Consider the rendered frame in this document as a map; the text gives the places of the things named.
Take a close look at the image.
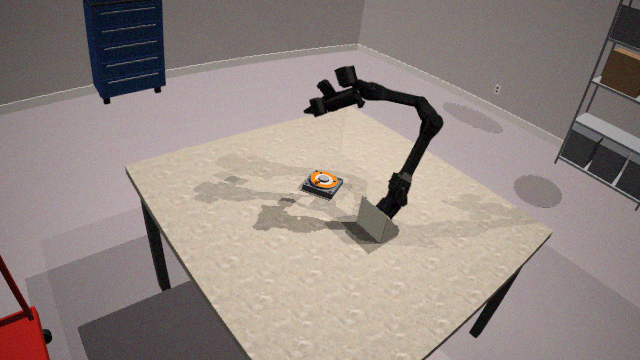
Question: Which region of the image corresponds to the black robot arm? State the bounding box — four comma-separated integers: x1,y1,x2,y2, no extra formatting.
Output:
316,65,444,219

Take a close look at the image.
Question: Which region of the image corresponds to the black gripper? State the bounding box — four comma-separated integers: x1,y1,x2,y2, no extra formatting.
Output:
303,92,345,118

